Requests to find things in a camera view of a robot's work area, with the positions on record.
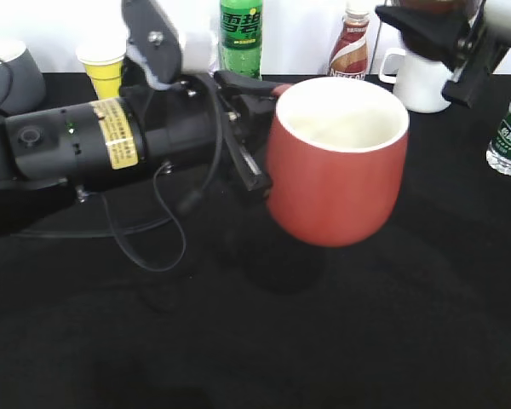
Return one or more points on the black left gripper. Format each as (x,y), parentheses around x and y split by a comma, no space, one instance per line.
(184,123)

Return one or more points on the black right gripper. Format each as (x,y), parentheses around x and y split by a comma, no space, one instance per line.
(451,32)

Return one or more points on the red ceramic mug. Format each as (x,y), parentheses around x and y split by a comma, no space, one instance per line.
(336,155)

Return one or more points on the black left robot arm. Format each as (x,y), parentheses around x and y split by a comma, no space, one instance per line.
(52,159)

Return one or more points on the green sprite bottle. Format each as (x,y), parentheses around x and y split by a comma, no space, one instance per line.
(241,36)

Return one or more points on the yellow paper cup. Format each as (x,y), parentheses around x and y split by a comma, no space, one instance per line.
(103,64)

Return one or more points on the white ceramic mug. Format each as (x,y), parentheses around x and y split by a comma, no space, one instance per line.
(418,83)

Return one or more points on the brown nescafe coffee bottle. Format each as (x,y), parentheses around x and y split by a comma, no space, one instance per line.
(349,57)

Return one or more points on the grey ceramic mug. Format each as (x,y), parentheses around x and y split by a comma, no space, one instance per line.
(22,87)

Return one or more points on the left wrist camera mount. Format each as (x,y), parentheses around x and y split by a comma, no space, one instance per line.
(161,50)

